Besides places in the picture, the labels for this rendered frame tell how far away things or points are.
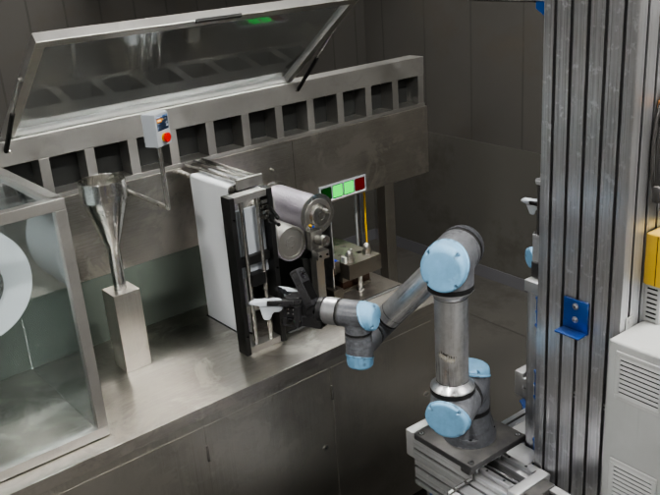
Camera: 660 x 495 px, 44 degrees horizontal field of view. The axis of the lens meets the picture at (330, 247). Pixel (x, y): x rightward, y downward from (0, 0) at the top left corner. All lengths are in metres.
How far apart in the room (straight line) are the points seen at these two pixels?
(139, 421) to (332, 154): 1.41
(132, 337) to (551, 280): 1.32
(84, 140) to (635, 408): 1.82
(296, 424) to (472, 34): 3.04
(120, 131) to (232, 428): 1.04
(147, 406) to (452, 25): 3.42
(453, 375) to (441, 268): 0.30
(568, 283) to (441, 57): 3.37
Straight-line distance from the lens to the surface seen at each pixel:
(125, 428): 2.46
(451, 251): 1.96
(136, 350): 2.73
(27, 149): 2.71
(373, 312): 2.16
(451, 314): 2.04
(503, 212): 5.21
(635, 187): 1.99
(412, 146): 3.64
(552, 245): 2.14
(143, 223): 2.92
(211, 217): 2.80
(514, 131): 5.03
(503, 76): 5.02
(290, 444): 2.80
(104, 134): 2.80
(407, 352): 3.02
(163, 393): 2.59
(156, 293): 3.02
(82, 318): 2.27
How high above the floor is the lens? 2.17
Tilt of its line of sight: 21 degrees down
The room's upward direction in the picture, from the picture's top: 4 degrees counter-clockwise
